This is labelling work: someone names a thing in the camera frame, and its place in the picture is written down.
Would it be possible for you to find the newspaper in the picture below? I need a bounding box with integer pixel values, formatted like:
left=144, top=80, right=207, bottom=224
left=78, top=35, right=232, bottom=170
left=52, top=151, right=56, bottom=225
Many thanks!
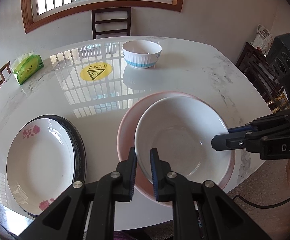
left=250, top=24, right=275, bottom=55

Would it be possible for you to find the yellow round warning sticker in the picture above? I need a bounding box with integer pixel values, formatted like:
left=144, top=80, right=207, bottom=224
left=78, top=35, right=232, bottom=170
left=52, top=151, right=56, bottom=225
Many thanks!
left=80, top=62, right=112, bottom=81

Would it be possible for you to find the barred window with wooden frame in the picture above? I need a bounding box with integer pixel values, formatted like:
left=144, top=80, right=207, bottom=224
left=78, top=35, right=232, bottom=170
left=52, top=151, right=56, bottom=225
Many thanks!
left=21, top=0, right=187, bottom=34

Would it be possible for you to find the white bowl with pink stripe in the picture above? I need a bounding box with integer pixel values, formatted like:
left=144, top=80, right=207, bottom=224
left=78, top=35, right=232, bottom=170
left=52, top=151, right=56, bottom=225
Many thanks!
left=134, top=96, right=232, bottom=187

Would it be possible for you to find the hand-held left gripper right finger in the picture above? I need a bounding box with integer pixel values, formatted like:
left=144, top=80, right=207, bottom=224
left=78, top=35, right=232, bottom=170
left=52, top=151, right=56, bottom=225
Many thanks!
left=150, top=147, right=273, bottom=240

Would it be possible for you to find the white plate with pink flowers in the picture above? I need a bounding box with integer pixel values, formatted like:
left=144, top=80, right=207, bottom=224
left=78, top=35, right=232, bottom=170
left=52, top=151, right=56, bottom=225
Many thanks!
left=6, top=117, right=75, bottom=217

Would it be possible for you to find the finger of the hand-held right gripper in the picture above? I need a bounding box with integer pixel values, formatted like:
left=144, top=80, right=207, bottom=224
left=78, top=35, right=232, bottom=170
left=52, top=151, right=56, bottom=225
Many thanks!
left=227, top=109, right=290, bottom=134
left=211, top=128, right=290, bottom=153

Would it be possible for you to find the green tissue pack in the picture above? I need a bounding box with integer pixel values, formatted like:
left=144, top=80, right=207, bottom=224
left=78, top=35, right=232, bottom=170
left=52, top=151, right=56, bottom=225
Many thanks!
left=12, top=52, right=44, bottom=85

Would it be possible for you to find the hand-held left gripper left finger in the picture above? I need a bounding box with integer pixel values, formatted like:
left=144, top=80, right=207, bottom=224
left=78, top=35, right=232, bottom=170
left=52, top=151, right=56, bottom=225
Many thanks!
left=17, top=147, right=138, bottom=240

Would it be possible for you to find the white bowl with blue stripe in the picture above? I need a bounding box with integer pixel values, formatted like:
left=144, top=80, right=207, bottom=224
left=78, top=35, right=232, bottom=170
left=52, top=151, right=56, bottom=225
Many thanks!
left=122, top=40, right=162, bottom=69

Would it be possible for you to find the black cable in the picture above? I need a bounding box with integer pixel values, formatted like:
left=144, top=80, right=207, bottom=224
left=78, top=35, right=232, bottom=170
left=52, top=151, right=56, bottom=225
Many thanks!
left=232, top=190, right=290, bottom=209

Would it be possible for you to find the large blue floral plate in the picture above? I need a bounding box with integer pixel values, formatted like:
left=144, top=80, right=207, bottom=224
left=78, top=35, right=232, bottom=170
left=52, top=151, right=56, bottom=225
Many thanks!
left=22, top=114, right=87, bottom=219

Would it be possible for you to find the dark carved wooden chair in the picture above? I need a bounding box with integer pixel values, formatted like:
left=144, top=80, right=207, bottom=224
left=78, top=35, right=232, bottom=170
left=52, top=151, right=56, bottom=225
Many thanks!
left=236, top=42, right=290, bottom=113

